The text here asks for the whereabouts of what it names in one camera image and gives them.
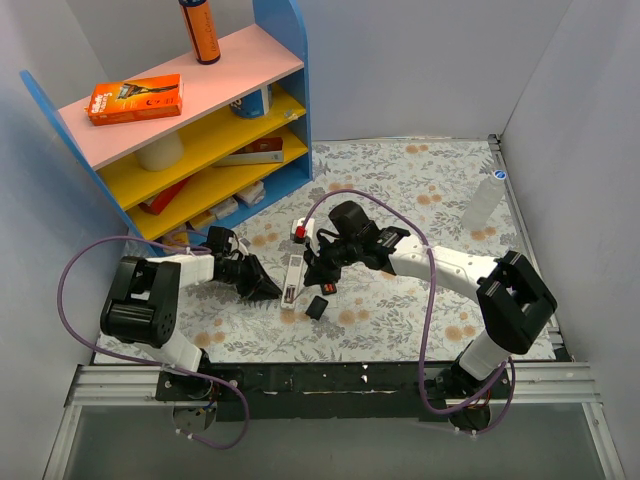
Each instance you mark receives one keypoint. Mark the black remote control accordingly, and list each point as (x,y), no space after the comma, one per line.
(321,286)

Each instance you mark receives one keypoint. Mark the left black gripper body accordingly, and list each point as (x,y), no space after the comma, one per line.
(247,275)

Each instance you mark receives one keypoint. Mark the orange cylindrical bottle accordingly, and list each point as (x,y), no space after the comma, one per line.
(200,27)

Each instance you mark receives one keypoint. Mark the white paper roll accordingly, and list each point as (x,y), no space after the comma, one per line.
(161,154)

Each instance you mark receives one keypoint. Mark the red box lower shelf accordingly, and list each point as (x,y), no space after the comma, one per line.
(156,204)

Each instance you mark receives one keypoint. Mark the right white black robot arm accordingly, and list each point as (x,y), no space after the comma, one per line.
(515,302)

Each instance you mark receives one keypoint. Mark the small screwdriver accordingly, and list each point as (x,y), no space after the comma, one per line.
(301,291)

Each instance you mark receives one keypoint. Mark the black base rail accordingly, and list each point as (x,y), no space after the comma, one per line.
(343,390)

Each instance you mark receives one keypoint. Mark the yellow packet bottom shelf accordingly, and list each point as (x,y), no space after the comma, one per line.
(176,238)

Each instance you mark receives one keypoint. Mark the white remote control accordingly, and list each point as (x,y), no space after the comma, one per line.
(293,280)

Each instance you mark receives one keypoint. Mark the orange razor box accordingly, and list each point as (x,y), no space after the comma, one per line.
(136,100)

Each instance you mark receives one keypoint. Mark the red white flat box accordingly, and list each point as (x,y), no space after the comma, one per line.
(261,151)

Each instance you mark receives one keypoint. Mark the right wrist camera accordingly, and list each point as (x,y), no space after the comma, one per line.
(303,231)

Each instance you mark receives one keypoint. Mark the black battery cover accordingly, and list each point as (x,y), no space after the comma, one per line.
(316,308)

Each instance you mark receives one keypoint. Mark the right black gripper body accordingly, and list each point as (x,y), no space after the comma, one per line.
(323,258)

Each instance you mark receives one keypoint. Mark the blue pink yellow shelf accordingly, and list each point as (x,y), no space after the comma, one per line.
(273,50)

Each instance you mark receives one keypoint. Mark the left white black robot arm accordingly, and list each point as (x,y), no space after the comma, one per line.
(141,306)

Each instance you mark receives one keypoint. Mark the clear plastic bottle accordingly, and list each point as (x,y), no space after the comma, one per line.
(484,201)

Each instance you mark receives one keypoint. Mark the small white box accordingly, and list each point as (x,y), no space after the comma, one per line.
(251,195)

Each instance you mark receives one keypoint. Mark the floral table mat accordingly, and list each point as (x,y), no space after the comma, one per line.
(373,316)

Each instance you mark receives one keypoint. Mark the blue white can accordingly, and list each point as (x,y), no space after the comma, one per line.
(254,105)

